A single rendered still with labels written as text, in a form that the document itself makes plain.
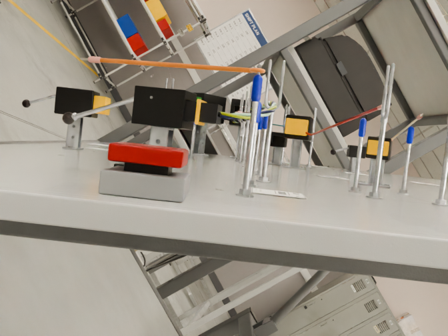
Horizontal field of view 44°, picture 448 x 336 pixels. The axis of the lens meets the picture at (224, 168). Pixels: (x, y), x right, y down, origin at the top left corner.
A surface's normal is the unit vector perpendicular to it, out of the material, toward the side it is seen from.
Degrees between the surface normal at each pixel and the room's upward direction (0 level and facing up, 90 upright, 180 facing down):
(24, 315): 0
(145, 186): 90
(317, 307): 90
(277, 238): 90
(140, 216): 90
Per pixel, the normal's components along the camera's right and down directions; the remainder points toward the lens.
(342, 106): 0.01, 0.08
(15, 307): 0.87, -0.49
